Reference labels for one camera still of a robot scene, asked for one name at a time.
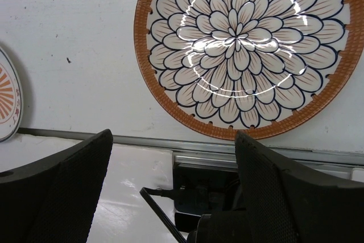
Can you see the flower patterned plate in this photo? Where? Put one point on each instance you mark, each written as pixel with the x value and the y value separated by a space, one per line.
pixel 142 55

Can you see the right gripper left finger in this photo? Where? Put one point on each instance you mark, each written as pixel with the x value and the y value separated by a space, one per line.
pixel 54 199

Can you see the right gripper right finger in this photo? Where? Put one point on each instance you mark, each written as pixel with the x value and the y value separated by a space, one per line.
pixel 287 201

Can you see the white plate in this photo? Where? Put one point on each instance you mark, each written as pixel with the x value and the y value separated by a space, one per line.
pixel 247 49

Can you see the orange patterned plate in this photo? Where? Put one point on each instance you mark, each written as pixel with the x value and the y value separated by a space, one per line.
pixel 11 98

